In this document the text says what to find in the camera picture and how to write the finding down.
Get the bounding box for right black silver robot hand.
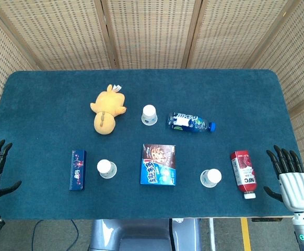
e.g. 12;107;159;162
263;145;304;212

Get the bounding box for white paper cup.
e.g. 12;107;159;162
200;168;223;189
141;104;158;126
96;158;118;179

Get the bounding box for red juice bottle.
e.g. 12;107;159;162
229;150;258;200

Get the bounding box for yellow floor tape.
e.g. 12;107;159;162
240;218;252;251

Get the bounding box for long dark blue box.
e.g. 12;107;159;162
68;149;87;191

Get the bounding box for white table leg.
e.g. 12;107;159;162
208;218;217;251

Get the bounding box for blue table mat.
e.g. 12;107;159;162
0;69;304;221

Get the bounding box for woven bamboo screen panel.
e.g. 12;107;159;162
0;5;42;126
187;0;303;70
0;0;119;71
101;0;202;70
251;0;304;168

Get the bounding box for blue plastic drink bottle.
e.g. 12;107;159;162
167;111;217;133

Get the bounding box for yellow plush toy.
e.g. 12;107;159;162
90;83;128;135

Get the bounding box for blue brown cookie box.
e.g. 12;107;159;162
140;143;177;186

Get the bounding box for grey robot torso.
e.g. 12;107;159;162
88;218;202;251

